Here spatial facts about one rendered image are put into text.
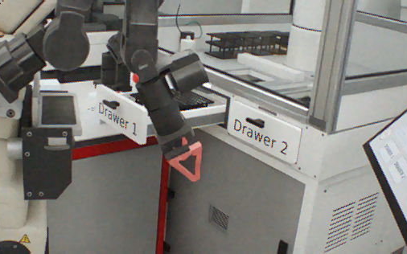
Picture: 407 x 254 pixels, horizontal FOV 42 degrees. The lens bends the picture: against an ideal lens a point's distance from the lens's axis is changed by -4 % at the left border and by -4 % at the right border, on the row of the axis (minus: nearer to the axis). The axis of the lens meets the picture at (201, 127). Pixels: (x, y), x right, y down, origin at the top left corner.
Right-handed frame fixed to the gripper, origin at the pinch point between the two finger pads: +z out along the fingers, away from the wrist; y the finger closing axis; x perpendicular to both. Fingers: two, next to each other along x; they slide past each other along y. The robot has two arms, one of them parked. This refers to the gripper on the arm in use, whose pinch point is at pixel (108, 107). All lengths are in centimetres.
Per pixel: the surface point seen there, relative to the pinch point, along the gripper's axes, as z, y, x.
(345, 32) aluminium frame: -42, -81, -5
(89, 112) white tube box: 2.0, 3.5, 5.6
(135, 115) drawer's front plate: -9.2, -29.6, 17.3
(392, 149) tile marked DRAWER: -20, -104, 10
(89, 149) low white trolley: 9.7, -7.9, 15.7
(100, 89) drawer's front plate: -10.8, -8.1, 11.7
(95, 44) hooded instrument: -8, 50, -39
